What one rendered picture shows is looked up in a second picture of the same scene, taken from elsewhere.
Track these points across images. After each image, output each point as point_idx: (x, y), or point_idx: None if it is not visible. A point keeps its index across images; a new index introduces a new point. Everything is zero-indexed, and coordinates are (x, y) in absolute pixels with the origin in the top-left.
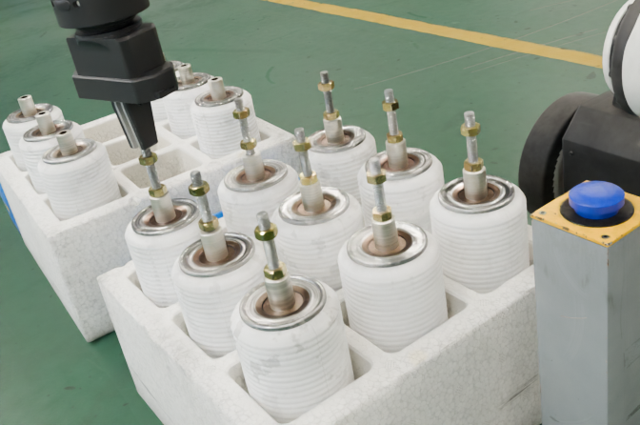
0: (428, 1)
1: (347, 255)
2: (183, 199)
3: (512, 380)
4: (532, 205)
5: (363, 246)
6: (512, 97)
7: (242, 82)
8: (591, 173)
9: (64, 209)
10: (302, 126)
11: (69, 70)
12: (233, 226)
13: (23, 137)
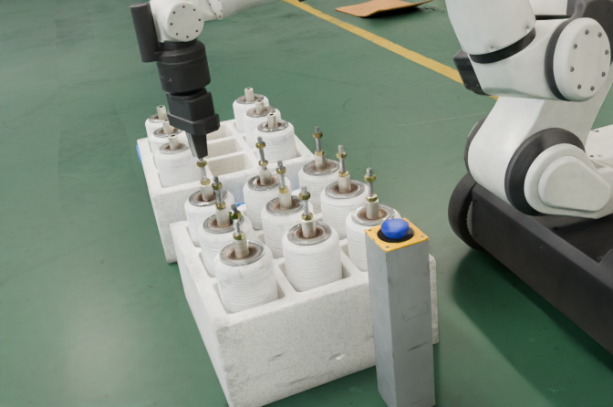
0: None
1: (286, 235)
2: (221, 189)
3: None
4: (454, 229)
5: (296, 232)
6: None
7: (325, 107)
8: (484, 215)
9: (166, 181)
10: (349, 147)
11: (213, 77)
12: (248, 209)
13: (153, 133)
